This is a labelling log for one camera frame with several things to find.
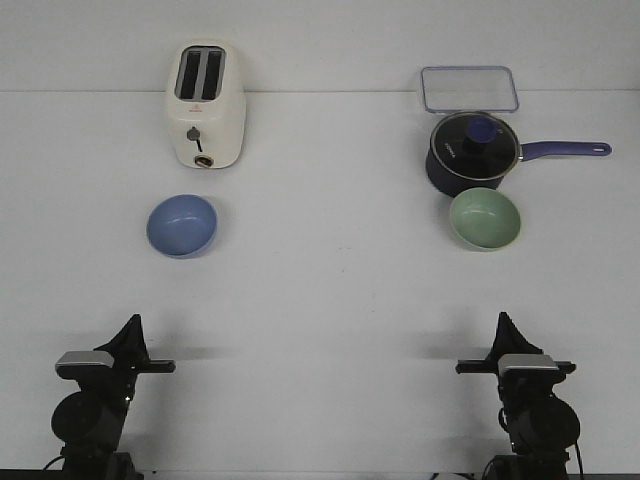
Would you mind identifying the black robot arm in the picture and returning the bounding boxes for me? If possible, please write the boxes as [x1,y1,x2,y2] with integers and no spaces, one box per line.
[51,314,176,479]
[455,312,581,479]

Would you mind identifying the blue bowl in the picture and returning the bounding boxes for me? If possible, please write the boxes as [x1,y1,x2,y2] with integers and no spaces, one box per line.
[146,194,218,258]

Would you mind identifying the dark blue saucepan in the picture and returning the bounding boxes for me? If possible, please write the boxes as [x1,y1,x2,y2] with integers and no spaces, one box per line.
[425,141,612,197]

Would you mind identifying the white two-slot toaster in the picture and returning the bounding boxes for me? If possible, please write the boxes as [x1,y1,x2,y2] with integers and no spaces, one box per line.
[165,40,247,170]

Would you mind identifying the glass pot lid blue knob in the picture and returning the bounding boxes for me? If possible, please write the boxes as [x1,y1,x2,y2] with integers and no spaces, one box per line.
[431,112,520,180]

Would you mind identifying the green bowl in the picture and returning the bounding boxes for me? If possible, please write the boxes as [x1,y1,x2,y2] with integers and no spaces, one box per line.
[448,187,522,251]

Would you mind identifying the clear plastic container lid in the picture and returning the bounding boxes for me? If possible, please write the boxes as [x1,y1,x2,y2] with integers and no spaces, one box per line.
[420,66,519,114]

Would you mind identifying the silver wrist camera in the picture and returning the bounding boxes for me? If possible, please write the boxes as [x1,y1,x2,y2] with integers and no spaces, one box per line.
[55,350,115,380]
[497,354,561,385]

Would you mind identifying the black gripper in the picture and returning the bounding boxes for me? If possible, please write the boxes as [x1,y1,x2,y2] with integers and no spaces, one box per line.
[77,314,176,400]
[455,312,576,400]

